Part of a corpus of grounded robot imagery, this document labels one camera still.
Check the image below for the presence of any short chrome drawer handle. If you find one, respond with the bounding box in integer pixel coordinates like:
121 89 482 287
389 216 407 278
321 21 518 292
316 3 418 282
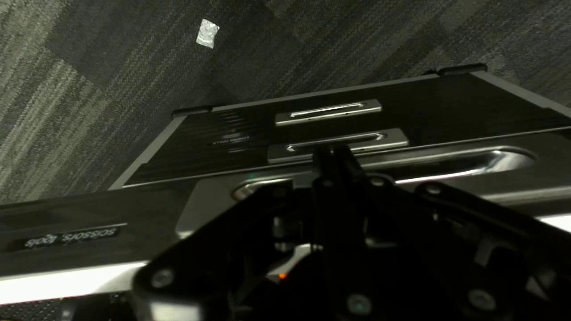
274 99 383 126
267 128 410 164

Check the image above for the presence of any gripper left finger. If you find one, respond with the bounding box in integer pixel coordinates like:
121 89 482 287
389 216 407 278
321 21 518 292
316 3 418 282
132 145 336 321

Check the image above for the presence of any long chrome drawer handle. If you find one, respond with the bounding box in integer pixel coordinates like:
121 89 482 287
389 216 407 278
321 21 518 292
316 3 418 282
231 146 538 202

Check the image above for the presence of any scrap of white tape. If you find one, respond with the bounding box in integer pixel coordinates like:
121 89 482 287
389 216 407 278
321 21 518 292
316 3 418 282
196 18 220 49

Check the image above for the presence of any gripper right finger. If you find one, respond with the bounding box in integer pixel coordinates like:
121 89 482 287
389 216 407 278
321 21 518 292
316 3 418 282
333 145 571 321

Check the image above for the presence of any black tool cabinet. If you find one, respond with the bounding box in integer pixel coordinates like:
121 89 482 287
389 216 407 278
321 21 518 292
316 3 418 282
0 64 571 308

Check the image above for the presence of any black drawer with label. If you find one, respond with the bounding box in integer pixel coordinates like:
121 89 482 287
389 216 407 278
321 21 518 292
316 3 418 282
0 127 571 279

